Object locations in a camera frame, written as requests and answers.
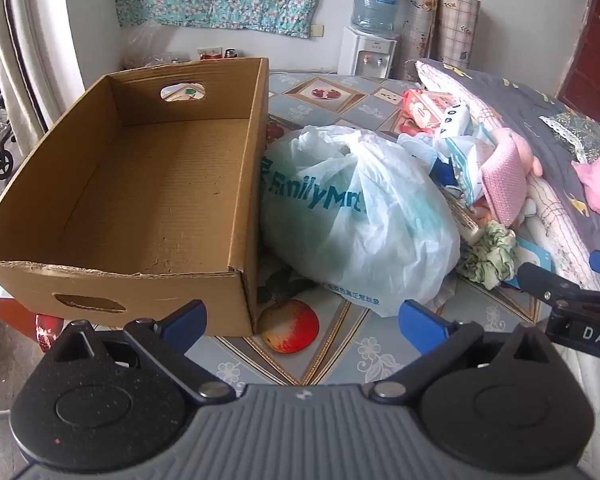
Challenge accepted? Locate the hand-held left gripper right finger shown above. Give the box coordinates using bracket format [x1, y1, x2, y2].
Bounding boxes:
[372, 300, 563, 406]

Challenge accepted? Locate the grey quilt with yellow print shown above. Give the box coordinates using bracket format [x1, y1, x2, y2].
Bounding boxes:
[415, 57, 600, 480]

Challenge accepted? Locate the pink plush toy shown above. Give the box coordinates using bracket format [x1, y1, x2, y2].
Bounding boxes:
[485, 127, 545, 177]

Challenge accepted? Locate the green floral scrunchie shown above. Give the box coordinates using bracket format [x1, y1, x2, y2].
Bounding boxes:
[460, 222, 520, 290]

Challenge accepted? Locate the clear plastic bag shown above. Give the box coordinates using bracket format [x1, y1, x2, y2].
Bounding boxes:
[124, 20, 181, 68]

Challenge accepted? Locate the white water dispenser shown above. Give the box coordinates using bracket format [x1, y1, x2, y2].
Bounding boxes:
[337, 25, 398, 80]

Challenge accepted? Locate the white tissue pack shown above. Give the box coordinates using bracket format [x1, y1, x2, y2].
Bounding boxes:
[432, 101, 483, 138]

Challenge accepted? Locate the checked patterned roll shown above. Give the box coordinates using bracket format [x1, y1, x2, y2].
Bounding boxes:
[432, 0, 481, 68]

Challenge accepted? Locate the teal and blue tissue pack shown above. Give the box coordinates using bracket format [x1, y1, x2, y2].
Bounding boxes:
[442, 130, 496, 201]

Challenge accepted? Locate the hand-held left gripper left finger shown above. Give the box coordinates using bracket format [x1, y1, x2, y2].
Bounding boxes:
[42, 300, 238, 406]

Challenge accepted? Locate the brown wooden door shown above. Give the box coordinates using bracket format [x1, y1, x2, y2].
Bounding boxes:
[557, 0, 600, 116]

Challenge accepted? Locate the floral patterned roll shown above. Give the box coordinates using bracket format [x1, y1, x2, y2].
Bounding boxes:
[397, 0, 443, 81]

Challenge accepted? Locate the blue and white box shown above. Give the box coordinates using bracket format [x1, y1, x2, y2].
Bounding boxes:
[512, 235, 553, 286]

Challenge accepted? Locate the fruit patterned tablecloth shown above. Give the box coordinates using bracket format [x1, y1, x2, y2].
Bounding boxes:
[35, 70, 546, 388]

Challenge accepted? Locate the white plastic shopping bag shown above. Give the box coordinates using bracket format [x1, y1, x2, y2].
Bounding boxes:
[259, 125, 462, 318]

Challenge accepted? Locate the pink knitted cloth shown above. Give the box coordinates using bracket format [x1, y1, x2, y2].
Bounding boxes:
[480, 137, 531, 226]

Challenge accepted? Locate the brown cardboard box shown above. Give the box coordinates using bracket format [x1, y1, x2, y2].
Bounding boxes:
[0, 57, 271, 337]

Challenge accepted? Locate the blue water bottle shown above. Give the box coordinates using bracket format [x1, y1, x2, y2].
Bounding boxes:
[351, 0, 407, 41]

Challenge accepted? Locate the green lace cloth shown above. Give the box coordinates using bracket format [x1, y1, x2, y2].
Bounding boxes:
[539, 112, 600, 163]

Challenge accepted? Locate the red wet wipes pack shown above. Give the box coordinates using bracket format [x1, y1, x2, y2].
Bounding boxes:
[399, 89, 456, 133]

